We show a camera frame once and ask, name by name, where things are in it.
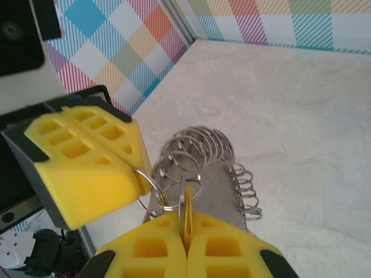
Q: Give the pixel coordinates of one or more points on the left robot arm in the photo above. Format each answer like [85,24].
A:
[14,249]

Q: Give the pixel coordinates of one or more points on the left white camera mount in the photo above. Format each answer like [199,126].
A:
[29,89]

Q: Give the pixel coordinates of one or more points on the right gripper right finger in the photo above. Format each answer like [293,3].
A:
[229,249]

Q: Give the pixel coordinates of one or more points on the aluminium frame side rail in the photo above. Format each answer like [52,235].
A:
[87,240]

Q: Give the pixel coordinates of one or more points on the aluminium frame corner post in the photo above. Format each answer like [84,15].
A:
[185,20]

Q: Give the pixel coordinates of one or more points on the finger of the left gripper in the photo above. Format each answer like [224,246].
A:
[127,139]
[87,185]

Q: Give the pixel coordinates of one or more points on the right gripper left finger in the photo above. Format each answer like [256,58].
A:
[150,249]

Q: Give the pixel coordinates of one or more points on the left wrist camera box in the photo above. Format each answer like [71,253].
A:
[17,43]

